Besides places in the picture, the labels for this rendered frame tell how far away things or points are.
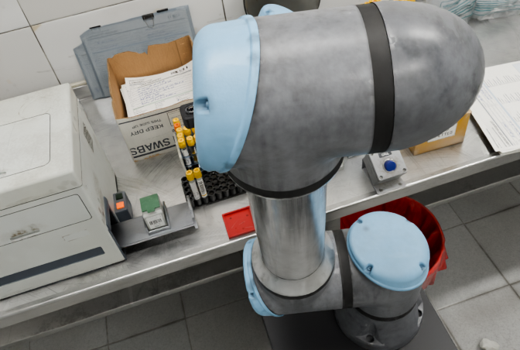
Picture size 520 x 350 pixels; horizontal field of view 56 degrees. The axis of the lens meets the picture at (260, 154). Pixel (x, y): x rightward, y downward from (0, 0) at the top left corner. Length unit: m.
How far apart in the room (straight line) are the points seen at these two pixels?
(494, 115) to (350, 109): 1.03
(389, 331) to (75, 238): 0.61
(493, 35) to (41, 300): 1.40
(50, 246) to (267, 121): 0.78
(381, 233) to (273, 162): 0.38
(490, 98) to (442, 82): 1.05
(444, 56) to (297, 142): 0.12
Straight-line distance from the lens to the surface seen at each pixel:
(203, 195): 1.14
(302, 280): 0.67
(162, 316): 2.06
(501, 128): 1.33
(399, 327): 0.85
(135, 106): 1.39
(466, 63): 0.38
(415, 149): 1.22
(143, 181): 1.26
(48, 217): 1.00
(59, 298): 1.15
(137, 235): 1.11
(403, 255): 0.72
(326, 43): 0.35
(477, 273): 2.12
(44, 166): 0.95
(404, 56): 0.35
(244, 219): 1.12
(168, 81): 1.44
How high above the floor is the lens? 1.77
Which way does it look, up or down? 46 degrees down
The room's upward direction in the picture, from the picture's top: 10 degrees counter-clockwise
